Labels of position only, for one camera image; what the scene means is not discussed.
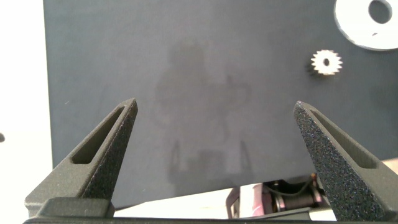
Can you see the small dark round object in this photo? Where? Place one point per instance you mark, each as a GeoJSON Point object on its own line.
{"type": "Point", "coordinates": [1, 137]}

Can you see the round white carrier plate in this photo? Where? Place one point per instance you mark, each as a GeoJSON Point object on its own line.
{"type": "Point", "coordinates": [351, 18]}

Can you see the small steel planetary gear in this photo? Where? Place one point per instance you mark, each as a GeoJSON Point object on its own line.
{"type": "Point", "coordinates": [334, 64]}

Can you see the dark grey work mat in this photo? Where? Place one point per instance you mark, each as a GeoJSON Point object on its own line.
{"type": "Point", "coordinates": [199, 62]}

